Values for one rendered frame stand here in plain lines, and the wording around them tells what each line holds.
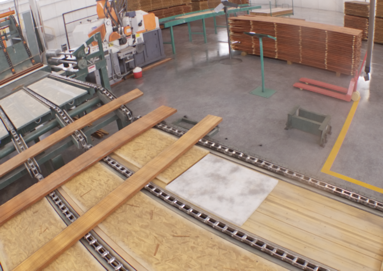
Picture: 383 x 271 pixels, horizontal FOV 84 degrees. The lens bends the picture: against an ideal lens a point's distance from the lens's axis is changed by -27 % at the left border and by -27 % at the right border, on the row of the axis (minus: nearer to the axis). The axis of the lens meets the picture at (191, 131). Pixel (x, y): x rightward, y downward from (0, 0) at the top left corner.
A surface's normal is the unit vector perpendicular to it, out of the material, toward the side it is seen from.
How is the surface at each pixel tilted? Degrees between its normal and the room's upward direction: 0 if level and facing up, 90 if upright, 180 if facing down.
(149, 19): 90
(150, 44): 90
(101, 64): 90
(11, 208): 0
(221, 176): 0
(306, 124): 90
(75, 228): 0
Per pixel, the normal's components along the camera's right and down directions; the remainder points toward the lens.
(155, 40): 0.74, 0.26
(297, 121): -0.66, 0.44
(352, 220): -0.11, -0.86
